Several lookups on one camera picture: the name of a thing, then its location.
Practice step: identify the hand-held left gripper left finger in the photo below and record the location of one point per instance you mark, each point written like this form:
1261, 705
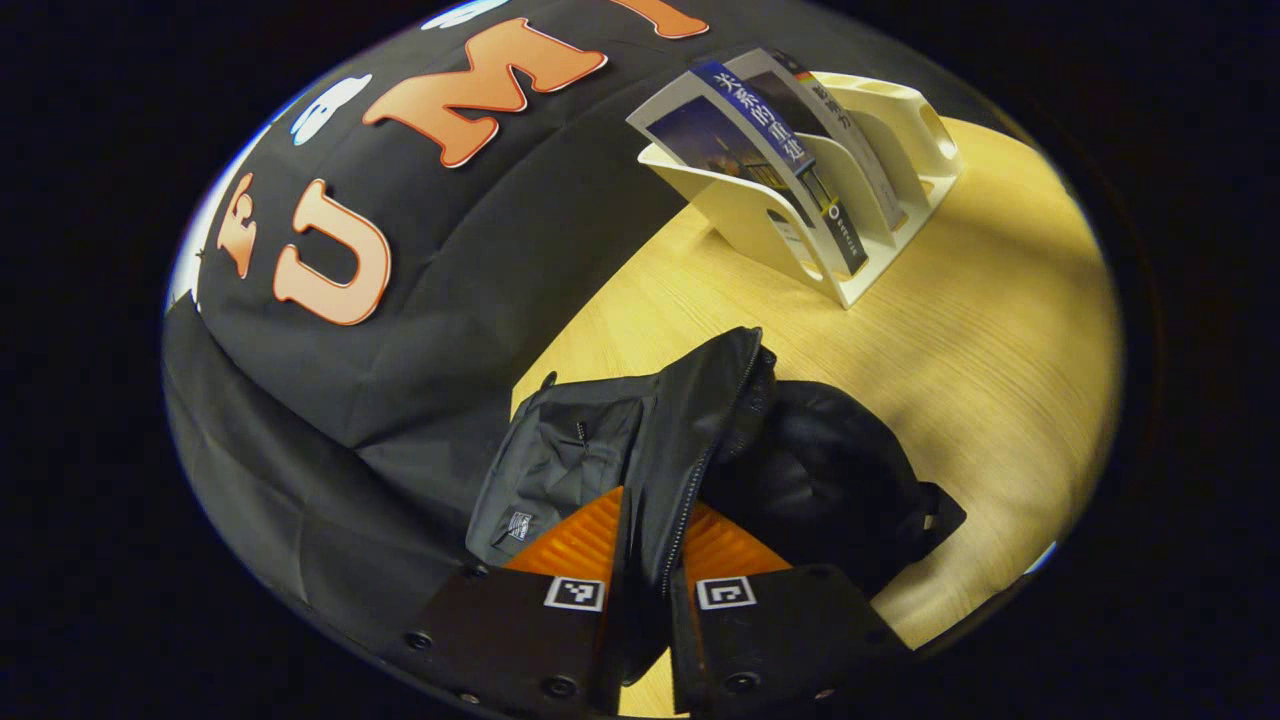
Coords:
500, 630

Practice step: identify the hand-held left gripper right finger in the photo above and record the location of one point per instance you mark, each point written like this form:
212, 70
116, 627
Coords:
780, 640

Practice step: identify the black schoolbag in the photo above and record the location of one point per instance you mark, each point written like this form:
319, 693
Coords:
820, 450

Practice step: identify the white plastic bookshelf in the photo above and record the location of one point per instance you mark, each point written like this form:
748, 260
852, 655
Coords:
730, 210

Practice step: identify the blue cover book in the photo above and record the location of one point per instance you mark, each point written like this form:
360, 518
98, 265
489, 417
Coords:
700, 130

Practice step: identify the white grey book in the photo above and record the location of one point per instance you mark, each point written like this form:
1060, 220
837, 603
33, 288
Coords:
795, 100

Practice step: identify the dark grey side curtain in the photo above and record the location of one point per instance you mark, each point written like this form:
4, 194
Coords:
280, 500

